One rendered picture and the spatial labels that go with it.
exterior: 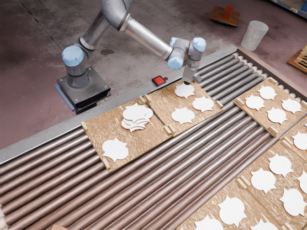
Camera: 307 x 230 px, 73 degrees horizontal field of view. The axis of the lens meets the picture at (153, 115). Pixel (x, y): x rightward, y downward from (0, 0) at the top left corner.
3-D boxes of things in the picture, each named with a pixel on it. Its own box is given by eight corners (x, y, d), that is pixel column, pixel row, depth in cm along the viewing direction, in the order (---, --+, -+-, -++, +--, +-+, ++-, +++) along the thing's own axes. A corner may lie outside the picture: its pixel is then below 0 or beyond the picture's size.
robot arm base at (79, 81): (62, 78, 138) (58, 67, 130) (82, 70, 145) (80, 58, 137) (74, 92, 132) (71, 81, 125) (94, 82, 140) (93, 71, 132)
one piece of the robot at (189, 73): (203, 70, 118) (196, 90, 131) (209, 61, 123) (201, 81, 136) (184, 61, 121) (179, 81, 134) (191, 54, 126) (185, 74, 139)
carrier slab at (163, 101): (142, 97, 139) (143, 96, 138) (190, 78, 155) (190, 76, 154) (173, 137, 123) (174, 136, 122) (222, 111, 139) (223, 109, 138)
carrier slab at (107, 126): (81, 125, 122) (80, 123, 121) (140, 98, 139) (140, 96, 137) (109, 174, 107) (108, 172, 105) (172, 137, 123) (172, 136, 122)
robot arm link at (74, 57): (62, 73, 128) (56, 54, 117) (72, 60, 136) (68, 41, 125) (81, 77, 127) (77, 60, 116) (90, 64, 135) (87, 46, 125)
